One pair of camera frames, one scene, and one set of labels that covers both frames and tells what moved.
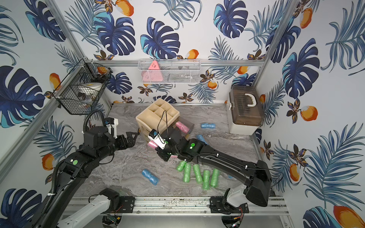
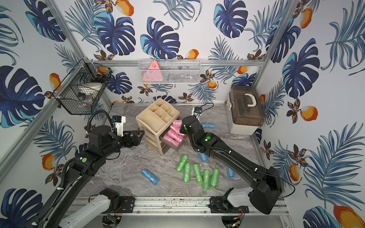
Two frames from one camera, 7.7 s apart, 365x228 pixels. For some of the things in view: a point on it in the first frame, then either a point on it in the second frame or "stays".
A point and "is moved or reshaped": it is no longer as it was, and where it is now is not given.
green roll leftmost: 180,167 stays
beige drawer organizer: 157,116 stays
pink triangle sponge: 153,73 stays
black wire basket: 78,92 stays
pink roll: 152,144 is moved or reshaped
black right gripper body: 166,153 -> 182,129
